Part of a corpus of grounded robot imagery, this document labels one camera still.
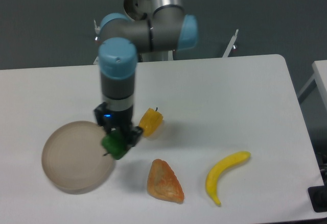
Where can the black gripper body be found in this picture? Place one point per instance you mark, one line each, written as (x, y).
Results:
(119, 119)

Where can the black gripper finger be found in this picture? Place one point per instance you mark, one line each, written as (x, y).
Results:
(107, 126)
(131, 135)

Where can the green toy bell pepper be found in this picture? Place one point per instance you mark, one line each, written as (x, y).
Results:
(115, 144)

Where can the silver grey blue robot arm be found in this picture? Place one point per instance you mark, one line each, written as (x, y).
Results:
(164, 27)

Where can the yellow toy bell pepper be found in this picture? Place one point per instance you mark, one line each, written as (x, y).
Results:
(150, 122)

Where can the beige round plate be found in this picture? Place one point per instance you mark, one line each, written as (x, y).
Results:
(74, 160)

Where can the orange toy pastry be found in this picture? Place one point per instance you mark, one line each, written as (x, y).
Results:
(163, 184)

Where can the yellow toy banana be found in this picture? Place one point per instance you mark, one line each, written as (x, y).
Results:
(212, 178)

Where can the black device at table edge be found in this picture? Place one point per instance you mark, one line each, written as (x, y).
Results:
(317, 196)

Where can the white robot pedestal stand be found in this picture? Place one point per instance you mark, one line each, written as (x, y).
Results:
(158, 54)

